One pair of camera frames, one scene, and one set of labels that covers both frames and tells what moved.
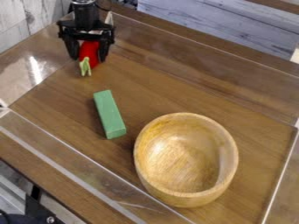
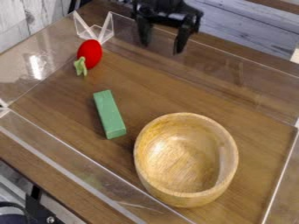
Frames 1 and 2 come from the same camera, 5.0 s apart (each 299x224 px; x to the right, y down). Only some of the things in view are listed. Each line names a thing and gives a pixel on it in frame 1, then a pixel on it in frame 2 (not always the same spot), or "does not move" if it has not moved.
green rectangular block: [110, 115] does not move
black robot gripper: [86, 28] -> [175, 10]
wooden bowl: [186, 154] does not move
